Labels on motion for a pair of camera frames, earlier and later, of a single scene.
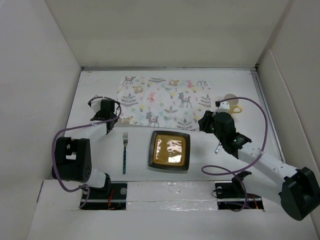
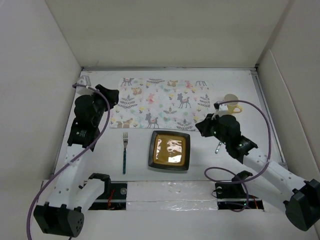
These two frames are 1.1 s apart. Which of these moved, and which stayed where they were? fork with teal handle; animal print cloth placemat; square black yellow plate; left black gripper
Moved: left black gripper
Stayed: fork with teal handle; square black yellow plate; animal print cloth placemat
